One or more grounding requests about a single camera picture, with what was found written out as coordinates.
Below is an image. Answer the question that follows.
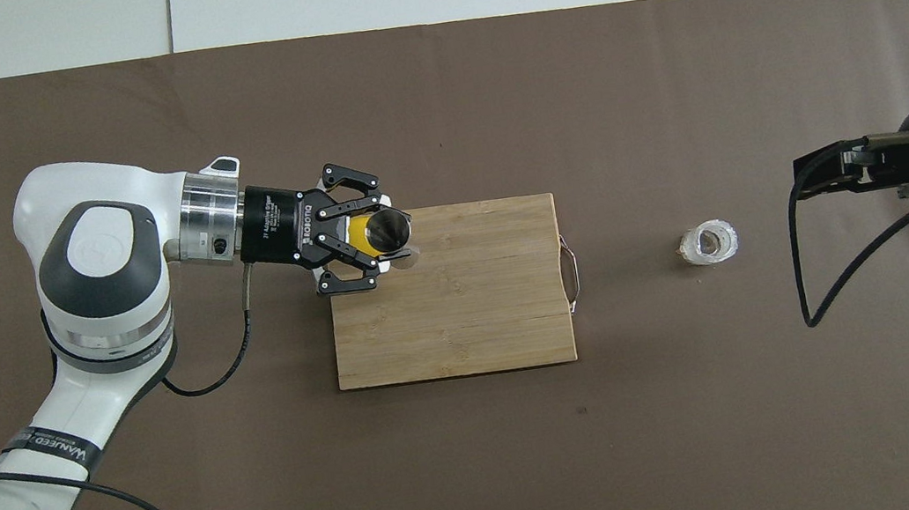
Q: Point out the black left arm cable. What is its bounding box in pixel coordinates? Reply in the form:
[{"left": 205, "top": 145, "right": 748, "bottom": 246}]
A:
[{"left": 0, "top": 264, "right": 288, "bottom": 510}]

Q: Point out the steel double jigger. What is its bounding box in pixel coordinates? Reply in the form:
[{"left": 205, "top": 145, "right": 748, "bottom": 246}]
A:
[{"left": 362, "top": 205, "right": 427, "bottom": 277}]

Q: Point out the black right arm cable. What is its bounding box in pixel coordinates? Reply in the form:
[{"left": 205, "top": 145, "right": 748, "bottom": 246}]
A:
[{"left": 778, "top": 129, "right": 909, "bottom": 329}]

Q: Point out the brown paper table mat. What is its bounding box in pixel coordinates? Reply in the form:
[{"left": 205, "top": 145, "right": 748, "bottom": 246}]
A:
[{"left": 0, "top": 0, "right": 909, "bottom": 510}]

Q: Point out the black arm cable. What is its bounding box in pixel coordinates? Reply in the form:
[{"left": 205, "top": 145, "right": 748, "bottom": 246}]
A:
[
  {"left": 0, "top": 264, "right": 288, "bottom": 510},
  {"left": 778, "top": 129, "right": 909, "bottom": 329}
]

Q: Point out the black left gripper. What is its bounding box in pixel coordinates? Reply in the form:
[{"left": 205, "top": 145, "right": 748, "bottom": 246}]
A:
[{"left": 230, "top": 155, "right": 408, "bottom": 308}]

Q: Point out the yellow lemon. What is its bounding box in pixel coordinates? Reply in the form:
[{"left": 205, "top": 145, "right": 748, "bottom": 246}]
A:
[{"left": 343, "top": 211, "right": 384, "bottom": 260}]

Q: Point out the wooden cutting board metal handle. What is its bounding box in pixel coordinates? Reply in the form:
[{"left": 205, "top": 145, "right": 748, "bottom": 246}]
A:
[{"left": 316, "top": 188, "right": 592, "bottom": 395}]

